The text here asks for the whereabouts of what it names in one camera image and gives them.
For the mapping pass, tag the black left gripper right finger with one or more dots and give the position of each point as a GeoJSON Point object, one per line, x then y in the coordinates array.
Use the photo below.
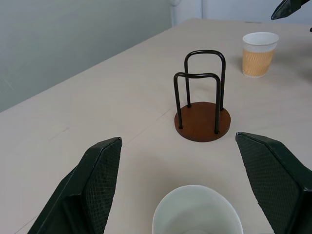
{"type": "Point", "coordinates": [273, 175]}

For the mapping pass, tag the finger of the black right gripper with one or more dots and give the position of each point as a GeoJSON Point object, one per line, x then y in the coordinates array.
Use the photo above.
{"type": "Point", "coordinates": [286, 9]}

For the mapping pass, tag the orange and white paper cup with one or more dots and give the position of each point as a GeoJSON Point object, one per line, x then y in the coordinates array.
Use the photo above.
{"type": "Point", "coordinates": [258, 56]}

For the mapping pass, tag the white pipe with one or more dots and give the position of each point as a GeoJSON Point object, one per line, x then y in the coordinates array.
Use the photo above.
{"type": "Point", "coordinates": [174, 12]}

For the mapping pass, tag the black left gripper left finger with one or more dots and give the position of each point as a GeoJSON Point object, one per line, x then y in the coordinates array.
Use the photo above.
{"type": "Point", "coordinates": [95, 185]}

